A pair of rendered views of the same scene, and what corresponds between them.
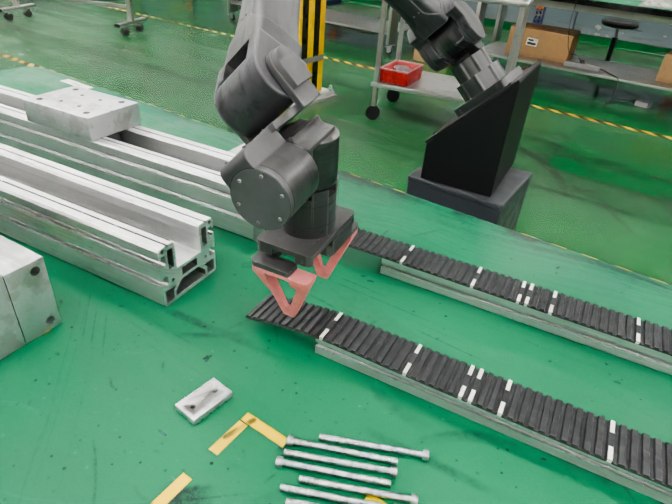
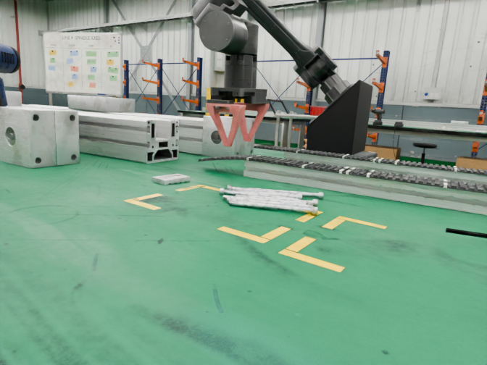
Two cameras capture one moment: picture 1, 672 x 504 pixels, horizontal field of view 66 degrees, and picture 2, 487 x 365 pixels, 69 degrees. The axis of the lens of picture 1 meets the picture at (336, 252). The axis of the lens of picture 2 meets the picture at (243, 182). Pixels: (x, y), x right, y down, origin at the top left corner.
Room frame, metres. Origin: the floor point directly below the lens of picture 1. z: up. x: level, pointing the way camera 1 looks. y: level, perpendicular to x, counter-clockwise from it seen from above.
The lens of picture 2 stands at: (-0.18, -0.01, 0.90)
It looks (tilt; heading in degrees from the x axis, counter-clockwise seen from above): 12 degrees down; 2
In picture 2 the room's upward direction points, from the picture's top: 4 degrees clockwise
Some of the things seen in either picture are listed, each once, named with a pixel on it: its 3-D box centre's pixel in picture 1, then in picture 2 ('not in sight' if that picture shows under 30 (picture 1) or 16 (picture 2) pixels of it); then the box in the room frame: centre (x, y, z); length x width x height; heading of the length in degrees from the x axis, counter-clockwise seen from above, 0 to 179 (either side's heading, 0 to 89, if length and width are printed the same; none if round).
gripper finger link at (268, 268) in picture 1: (295, 275); (232, 119); (0.45, 0.04, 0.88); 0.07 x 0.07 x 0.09; 66
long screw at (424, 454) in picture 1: (373, 446); (285, 193); (0.32, -0.05, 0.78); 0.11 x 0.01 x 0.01; 83
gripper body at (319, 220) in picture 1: (308, 209); (240, 77); (0.47, 0.03, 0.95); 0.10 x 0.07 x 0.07; 156
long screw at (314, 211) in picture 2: not in sight; (272, 206); (0.23, -0.03, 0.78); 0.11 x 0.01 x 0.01; 81
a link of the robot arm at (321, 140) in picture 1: (306, 157); (240, 40); (0.46, 0.04, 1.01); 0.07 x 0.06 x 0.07; 160
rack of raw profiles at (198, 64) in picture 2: not in sight; (151, 95); (10.69, 3.38, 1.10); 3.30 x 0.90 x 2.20; 58
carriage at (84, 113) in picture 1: (84, 119); (101, 108); (0.88, 0.47, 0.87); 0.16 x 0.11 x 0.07; 65
